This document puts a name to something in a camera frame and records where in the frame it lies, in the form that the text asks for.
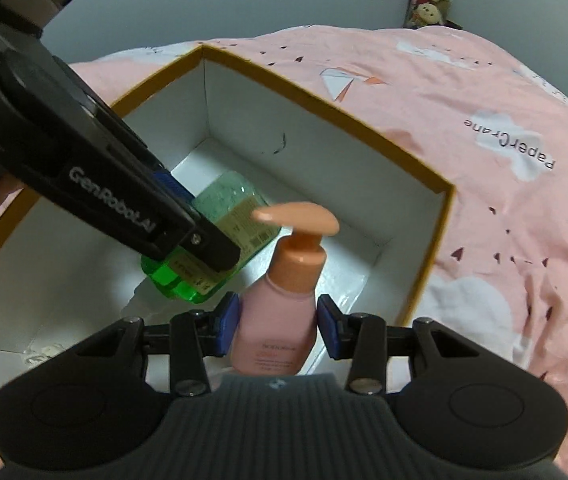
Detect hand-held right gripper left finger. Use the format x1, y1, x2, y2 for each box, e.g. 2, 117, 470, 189
71, 292, 241, 397

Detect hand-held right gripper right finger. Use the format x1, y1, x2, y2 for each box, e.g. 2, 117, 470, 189
316, 294, 502, 395

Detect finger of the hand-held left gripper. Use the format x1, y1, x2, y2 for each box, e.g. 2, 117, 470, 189
39, 92, 242, 272

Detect pink pump bottle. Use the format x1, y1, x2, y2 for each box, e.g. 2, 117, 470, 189
229, 202, 341, 376

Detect green liquid bottle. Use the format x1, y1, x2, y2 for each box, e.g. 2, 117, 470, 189
140, 170, 281, 307

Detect orange cardboard box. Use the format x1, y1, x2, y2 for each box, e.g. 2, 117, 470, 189
0, 44, 457, 431

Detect pink printed duvet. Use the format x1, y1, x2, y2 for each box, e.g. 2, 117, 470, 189
0, 25, 568, 480

